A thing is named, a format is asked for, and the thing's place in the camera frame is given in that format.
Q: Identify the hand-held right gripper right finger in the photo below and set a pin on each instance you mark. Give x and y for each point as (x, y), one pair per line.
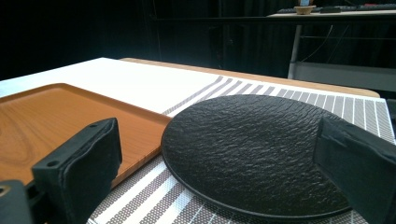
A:
(358, 165)

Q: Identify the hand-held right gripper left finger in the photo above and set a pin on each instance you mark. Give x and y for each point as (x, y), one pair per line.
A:
(81, 169)

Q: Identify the black textured round plate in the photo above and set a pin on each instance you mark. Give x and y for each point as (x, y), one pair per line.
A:
(246, 149)

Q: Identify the brown wooden tray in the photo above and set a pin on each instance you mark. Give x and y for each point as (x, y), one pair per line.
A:
(46, 124)

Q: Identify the white grey striped placemat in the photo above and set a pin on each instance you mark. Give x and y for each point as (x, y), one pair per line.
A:
(186, 199)

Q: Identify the white metal desk leg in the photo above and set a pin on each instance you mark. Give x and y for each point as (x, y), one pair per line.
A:
(295, 51)

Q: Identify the light wooden desk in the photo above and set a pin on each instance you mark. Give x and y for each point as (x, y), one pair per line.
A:
(336, 13)

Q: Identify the black keyboard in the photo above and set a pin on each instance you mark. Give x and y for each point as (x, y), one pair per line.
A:
(358, 7)

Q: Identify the small wooden bowl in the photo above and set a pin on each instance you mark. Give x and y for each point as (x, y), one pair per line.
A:
(304, 9)

